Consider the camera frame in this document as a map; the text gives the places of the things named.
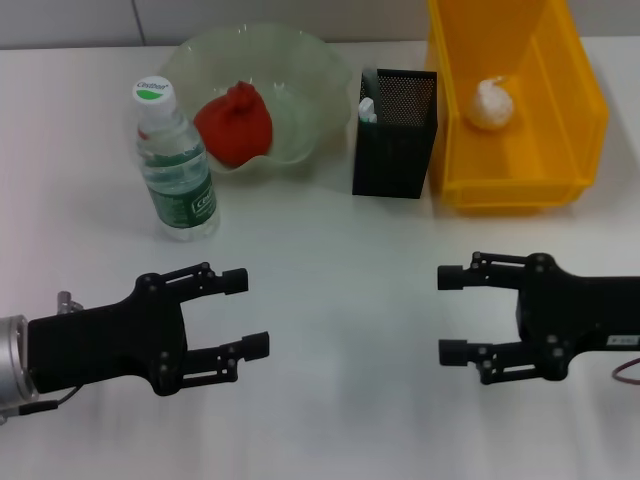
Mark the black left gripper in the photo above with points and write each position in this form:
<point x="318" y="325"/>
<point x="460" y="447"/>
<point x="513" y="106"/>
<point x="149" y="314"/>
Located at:
<point x="105" y="345"/>

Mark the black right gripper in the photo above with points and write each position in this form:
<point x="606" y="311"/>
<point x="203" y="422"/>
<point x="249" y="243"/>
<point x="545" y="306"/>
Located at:
<point x="575" y="315"/>

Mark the clear water bottle green label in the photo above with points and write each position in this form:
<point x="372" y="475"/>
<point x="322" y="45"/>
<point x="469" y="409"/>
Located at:
<point x="175" y="170"/>

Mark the red ball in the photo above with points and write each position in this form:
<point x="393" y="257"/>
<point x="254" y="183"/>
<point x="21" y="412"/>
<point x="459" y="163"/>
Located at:
<point x="235" y="130"/>

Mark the white paper ball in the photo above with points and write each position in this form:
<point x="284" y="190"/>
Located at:
<point x="492" y="105"/>

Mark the green utility knife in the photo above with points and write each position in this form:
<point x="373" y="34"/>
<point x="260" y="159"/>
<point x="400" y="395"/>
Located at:
<point x="368" y="111"/>

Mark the grey glitter pen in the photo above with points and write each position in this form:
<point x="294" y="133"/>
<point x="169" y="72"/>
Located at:
<point x="369" y="82"/>

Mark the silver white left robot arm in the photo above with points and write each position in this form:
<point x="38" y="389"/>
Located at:
<point x="12" y="360"/>

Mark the black mesh pen holder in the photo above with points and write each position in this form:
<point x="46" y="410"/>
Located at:
<point x="395" y="155"/>

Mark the green glass fruit bowl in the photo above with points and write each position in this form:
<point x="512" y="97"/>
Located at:
<point x="300" y="100"/>

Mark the yellow plastic bin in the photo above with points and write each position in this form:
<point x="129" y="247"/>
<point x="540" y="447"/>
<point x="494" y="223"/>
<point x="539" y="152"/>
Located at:
<point x="550" y="150"/>

